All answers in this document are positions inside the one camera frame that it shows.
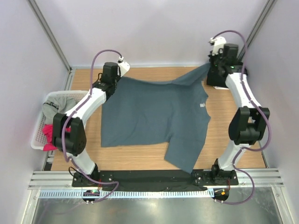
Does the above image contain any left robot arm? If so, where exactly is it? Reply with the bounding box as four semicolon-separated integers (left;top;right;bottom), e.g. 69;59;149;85
52;61;130;187

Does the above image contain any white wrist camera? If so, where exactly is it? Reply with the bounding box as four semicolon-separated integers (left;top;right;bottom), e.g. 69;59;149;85
117;56;130;77
209;36;227;56

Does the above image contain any grey t-shirt in basket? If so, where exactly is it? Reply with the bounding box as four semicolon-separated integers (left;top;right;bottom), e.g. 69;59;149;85
42;96;77;125

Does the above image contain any aluminium frame rail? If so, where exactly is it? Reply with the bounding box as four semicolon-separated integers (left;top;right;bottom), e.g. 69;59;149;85
28;168;283;192

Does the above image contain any folded black t-shirt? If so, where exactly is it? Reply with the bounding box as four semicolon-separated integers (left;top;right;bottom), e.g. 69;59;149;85
206;65;242;88

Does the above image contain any blue-grey t-shirt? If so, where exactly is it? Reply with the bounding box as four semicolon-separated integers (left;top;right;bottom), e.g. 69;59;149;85
101;64;210;173

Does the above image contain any white plastic basket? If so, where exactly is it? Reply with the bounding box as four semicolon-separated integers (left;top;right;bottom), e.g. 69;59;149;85
30;90;88;151

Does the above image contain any slotted cable duct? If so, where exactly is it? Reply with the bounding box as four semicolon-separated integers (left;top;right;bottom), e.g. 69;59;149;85
39;189;214;199

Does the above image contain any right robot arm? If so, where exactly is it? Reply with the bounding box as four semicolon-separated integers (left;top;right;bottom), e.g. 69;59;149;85
205;41;270;185

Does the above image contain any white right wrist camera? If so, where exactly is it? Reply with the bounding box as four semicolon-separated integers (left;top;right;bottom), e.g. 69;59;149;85
209;36;227;56

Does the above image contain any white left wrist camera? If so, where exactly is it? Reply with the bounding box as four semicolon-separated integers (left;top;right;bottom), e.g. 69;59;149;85
117;56;130;77

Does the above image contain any pink t-shirt in basket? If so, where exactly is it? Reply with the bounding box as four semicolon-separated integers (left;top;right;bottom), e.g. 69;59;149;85
42;125;57;152

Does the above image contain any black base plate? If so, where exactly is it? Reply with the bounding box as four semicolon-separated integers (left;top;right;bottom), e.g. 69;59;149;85
71;169;239;192

